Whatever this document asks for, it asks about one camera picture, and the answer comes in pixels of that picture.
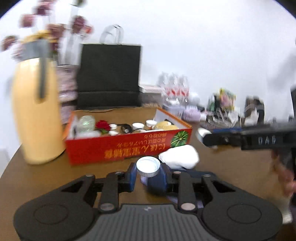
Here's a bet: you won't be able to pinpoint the white round jar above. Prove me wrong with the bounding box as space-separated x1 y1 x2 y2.
136 156 161 178

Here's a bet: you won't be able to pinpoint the black paper bag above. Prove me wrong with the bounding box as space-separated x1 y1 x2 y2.
76 25 142 110

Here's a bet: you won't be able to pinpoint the tangled white cables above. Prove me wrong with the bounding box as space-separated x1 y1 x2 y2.
201 108 246 129

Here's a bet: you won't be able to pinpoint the white cloth bag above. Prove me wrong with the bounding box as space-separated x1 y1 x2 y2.
159 145 200 169

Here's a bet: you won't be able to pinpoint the red flower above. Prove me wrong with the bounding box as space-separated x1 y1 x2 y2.
95 120 111 135

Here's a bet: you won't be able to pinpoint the person right hand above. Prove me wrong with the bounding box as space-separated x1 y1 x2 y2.
271 150 295 225

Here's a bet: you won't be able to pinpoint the right water bottle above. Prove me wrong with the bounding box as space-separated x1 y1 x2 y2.
179 75 190 105

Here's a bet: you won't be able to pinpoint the translucent plastic container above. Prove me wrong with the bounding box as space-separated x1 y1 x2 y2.
74 131 101 139

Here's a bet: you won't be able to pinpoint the left water bottle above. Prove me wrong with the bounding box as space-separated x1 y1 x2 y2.
157 72 170 102

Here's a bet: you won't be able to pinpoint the dried pink flowers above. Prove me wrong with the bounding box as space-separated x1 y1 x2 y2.
1 1 93 65

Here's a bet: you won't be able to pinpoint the clear container with white lid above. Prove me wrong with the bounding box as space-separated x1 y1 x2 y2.
139 84 163 106

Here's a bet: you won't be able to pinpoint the middle water bottle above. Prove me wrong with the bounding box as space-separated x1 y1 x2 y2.
168 73 180 102

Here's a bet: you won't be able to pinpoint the yellow thermos jug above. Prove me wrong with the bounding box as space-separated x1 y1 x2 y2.
11 30 65 165

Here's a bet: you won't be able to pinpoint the green ball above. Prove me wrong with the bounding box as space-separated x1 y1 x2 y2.
76 115 96 133

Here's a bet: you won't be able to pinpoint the alpaca plush toy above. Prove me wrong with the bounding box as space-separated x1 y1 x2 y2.
152 120 179 131

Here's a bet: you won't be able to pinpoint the water bottle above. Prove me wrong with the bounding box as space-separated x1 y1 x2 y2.
157 72 170 102
179 75 190 105
168 73 180 102

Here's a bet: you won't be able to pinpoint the red cardboard box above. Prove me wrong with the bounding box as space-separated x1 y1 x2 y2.
63 107 192 165

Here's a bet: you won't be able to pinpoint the purple ribbed vase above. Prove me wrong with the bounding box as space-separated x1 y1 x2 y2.
57 65 78 124

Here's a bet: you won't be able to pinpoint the navy blue pouch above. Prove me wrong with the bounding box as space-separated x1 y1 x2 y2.
140 169 217 202

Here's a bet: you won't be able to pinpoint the snack packet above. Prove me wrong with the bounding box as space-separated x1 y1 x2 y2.
219 88 236 111

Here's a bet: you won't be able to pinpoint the decorated tin box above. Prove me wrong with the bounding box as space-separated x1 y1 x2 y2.
162 103 185 118

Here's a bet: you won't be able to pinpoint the purple scrunchie towel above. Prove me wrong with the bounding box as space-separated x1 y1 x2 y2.
182 108 201 123

